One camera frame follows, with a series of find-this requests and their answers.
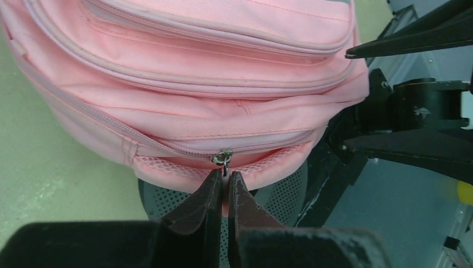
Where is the pink student backpack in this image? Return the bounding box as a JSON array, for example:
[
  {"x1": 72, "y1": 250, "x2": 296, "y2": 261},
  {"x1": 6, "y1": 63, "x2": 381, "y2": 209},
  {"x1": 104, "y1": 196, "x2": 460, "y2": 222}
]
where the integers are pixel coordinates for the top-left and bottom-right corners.
[{"x1": 1, "y1": 1, "x2": 369, "y2": 193}]

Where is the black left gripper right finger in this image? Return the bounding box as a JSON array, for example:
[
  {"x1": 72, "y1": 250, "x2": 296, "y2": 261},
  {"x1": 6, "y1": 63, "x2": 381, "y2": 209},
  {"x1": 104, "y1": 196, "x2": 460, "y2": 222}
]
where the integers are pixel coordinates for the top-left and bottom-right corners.
[{"x1": 228, "y1": 171, "x2": 392, "y2": 267}]

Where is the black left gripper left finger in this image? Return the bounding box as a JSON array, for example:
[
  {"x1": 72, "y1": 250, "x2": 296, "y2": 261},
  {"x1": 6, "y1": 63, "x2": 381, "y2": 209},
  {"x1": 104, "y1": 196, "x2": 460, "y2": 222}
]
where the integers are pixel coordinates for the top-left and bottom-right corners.
[{"x1": 1, "y1": 169, "x2": 223, "y2": 267}]

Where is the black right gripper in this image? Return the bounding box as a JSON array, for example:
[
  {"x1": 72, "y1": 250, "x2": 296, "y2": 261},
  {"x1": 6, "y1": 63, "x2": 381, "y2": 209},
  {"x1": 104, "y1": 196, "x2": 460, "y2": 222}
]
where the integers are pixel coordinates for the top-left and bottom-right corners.
[{"x1": 326, "y1": 0, "x2": 472, "y2": 184}]

